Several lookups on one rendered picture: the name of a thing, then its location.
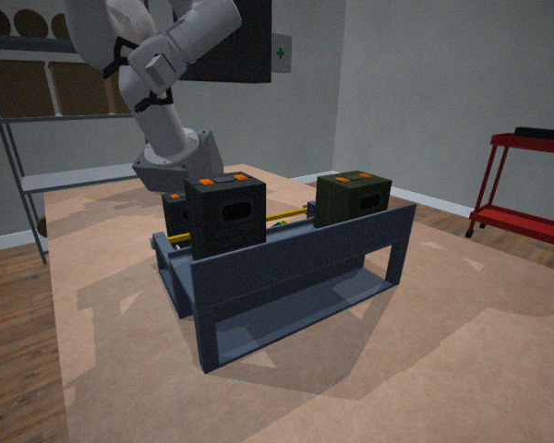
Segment dark blue metal shelf rack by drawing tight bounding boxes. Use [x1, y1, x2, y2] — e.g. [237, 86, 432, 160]
[150, 201, 416, 374]

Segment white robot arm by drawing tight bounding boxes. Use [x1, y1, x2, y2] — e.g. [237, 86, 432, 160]
[62, 0, 242, 166]

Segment yellow vertical bar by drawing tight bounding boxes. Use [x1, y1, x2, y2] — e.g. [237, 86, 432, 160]
[167, 208, 307, 243]

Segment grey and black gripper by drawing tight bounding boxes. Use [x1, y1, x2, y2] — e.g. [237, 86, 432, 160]
[102, 32, 187, 113]

